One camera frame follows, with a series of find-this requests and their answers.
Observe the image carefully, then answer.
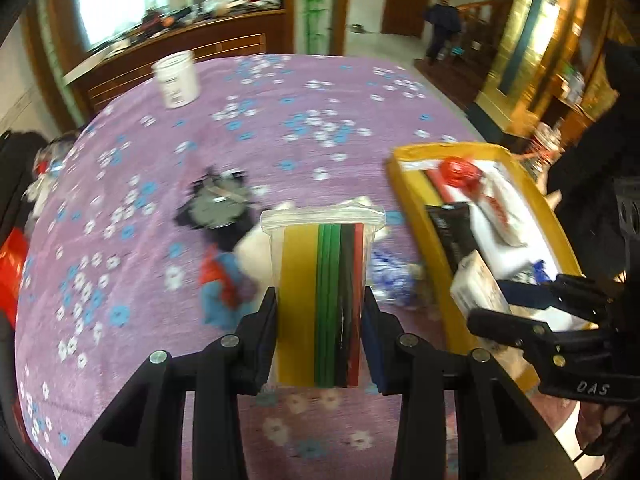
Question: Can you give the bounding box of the wooden counter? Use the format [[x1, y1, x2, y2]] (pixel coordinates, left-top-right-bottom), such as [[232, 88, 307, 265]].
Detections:
[[62, 7, 288, 116]]

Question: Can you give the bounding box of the pile of assorted tools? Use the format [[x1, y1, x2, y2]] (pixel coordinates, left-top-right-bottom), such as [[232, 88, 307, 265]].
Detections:
[[130, 0, 286, 36]]

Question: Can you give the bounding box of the red blue toy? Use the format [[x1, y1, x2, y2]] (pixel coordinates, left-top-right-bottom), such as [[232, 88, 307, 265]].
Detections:
[[199, 245, 263, 328]]

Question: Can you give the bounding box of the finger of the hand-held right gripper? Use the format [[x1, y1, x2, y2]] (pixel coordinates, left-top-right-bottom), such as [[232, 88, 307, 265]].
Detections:
[[497, 274, 613, 318], [466, 307, 606, 361]]

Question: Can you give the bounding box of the white plastic jar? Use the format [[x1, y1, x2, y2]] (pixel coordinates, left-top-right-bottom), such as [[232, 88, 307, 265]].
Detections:
[[151, 51, 201, 109]]

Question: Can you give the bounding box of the red plastic bag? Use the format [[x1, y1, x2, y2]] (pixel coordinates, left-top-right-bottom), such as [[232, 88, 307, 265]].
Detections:
[[437, 156, 485, 193]]

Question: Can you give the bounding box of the golden cabinet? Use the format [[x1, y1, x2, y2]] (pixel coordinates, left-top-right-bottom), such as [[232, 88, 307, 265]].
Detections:
[[472, 0, 621, 136]]

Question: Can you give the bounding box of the large bag of coloured strips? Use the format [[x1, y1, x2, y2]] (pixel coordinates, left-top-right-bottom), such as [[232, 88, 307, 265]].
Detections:
[[260, 205, 387, 390]]

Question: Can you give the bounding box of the person's right hand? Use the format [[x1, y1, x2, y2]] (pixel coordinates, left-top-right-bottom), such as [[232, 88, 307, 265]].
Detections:
[[575, 400, 631, 458]]

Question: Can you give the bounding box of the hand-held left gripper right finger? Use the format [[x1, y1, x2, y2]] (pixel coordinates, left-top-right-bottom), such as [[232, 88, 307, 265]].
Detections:
[[361, 285, 583, 480]]

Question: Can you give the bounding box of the wooden stair railing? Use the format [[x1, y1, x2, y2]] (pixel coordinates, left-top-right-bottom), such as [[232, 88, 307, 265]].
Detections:
[[455, 0, 516, 66]]

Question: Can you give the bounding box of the yellow cardboard box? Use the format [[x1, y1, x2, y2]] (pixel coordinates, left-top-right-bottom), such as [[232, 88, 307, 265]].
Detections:
[[386, 142, 588, 391]]

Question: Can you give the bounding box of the lemon print tissue pack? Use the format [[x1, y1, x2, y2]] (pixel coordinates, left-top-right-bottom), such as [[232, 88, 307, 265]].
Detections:
[[449, 250, 511, 318]]

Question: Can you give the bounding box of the white packet with red label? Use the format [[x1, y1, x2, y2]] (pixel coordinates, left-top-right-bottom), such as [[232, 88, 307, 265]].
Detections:
[[475, 170, 531, 248]]

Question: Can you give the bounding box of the person in dark jacket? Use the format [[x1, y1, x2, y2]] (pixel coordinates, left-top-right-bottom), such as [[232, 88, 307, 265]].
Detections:
[[424, 0, 463, 66]]

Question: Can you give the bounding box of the bamboo wall sticker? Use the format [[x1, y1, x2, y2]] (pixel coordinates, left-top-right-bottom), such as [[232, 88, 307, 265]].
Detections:
[[300, 0, 333, 56]]

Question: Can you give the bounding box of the black bag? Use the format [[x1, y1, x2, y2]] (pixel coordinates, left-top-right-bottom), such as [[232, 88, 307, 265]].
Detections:
[[0, 130, 51, 241]]

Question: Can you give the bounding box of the wooden framed glass partition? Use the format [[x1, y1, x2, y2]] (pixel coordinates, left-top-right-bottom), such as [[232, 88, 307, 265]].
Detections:
[[20, 0, 351, 126]]

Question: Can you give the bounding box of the black snack packet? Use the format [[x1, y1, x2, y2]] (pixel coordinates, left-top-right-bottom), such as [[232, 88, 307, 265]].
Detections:
[[425, 202, 483, 276]]

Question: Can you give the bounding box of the clear plastic cup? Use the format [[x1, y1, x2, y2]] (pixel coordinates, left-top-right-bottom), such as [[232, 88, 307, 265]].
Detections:
[[32, 135, 76, 196]]

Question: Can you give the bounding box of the blue and white patterned bag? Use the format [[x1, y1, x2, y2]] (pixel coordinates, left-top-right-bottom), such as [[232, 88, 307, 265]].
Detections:
[[370, 245, 426, 306]]

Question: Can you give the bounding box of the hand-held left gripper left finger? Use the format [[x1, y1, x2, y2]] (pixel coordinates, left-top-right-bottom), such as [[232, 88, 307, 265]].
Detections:
[[59, 286, 278, 480]]

